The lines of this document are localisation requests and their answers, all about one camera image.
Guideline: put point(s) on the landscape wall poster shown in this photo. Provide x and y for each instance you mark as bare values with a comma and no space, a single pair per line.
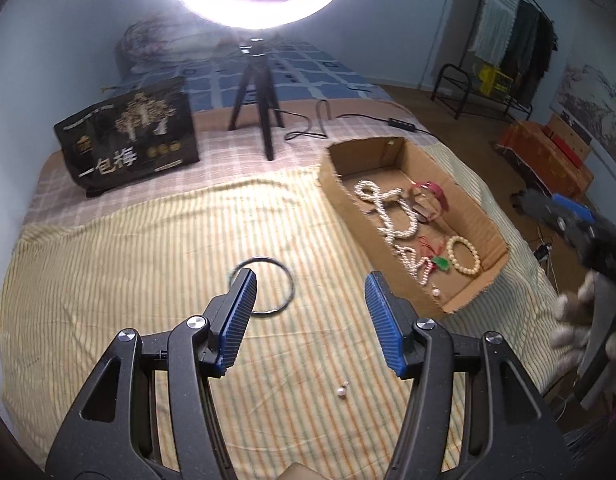
593,105

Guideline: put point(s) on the black printed snack bag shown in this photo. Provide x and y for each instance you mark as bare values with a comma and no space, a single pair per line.
128,150

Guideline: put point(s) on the black metal clothes rack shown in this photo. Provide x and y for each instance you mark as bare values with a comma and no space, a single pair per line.
450,67

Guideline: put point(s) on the dark grey hanging garment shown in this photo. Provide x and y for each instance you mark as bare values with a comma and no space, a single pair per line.
520,40

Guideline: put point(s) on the yellow striped blanket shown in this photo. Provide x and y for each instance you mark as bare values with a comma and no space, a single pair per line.
138,260

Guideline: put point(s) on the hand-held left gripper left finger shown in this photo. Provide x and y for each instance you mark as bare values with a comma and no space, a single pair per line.
235,325

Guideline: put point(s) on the person's right hand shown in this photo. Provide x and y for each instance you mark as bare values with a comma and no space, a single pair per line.
573,325

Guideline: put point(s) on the floral pillow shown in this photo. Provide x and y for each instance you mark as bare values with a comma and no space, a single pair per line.
153,45

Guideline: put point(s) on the black hanging garment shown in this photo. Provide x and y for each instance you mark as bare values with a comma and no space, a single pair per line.
543,50

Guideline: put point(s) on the orange red boxes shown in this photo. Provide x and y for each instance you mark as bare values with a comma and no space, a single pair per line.
533,145

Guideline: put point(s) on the white striped hanging cloth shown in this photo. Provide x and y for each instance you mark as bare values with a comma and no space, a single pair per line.
493,25

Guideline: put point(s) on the yellow box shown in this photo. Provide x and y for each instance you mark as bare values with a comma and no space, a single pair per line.
493,80

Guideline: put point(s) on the black tripod stand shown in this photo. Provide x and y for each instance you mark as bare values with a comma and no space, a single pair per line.
255,67

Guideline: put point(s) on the black bangle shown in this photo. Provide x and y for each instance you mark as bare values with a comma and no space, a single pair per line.
291,285

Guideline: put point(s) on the brown cardboard carton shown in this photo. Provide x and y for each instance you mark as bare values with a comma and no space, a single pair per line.
563,127

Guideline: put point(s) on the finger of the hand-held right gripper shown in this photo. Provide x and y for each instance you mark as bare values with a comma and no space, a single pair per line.
540,207
573,208

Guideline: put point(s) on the blue plaid quilt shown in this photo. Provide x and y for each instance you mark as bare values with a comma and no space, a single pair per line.
308,70

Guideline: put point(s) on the pink checked bedsheet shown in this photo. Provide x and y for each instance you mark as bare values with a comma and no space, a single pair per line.
228,160

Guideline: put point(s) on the cardboard box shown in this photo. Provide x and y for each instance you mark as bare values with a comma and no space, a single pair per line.
338,195

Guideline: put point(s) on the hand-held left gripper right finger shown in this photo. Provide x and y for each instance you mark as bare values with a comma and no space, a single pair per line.
385,325

